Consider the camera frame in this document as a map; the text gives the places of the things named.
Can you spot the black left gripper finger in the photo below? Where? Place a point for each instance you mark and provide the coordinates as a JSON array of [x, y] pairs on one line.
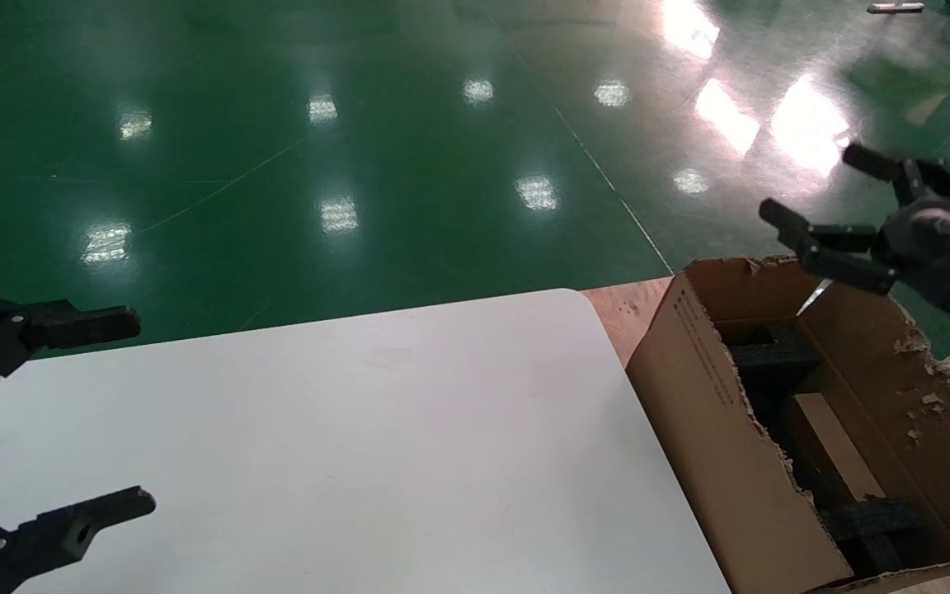
[[63, 532], [46, 328]]

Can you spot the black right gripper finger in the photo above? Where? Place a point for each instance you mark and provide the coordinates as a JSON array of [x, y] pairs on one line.
[[912, 177], [838, 247]]

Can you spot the big open cardboard box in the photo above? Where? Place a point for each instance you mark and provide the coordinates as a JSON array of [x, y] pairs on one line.
[[714, 462]]

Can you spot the black foam block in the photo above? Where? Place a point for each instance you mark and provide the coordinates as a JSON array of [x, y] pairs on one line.
[[772, 359], [875, 528]]

